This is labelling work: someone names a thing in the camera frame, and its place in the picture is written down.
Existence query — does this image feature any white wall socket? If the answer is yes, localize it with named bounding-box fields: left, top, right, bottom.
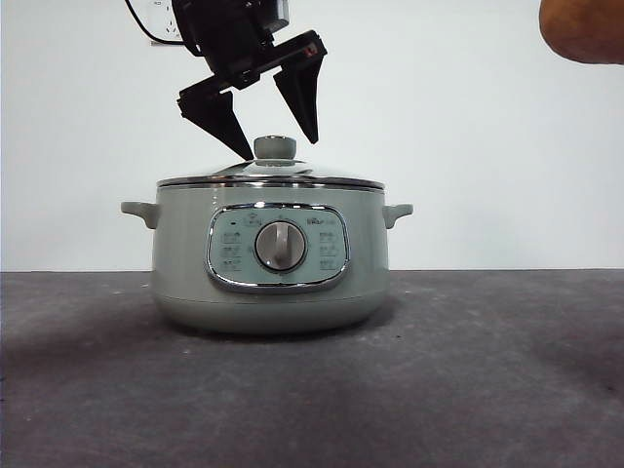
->
left=149, top=0, right=184, bottom=49

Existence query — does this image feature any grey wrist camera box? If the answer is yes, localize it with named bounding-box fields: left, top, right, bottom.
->
left=264, top=0, right=293, bottom=35

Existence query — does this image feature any glass lid with green knob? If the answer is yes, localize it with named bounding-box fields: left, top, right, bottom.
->
left=155, top=136, right=386, bottom=190

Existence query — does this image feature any sage green electric pot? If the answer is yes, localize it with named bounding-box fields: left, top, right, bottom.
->
left=120, top=185, right=415, bottom=335

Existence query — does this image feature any brown potato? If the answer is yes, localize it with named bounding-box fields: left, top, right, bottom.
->
left=538, top=0, right=624, bottom=65

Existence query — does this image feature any black cable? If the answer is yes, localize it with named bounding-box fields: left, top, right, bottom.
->
left=123, top=0, right=186, bottom=48

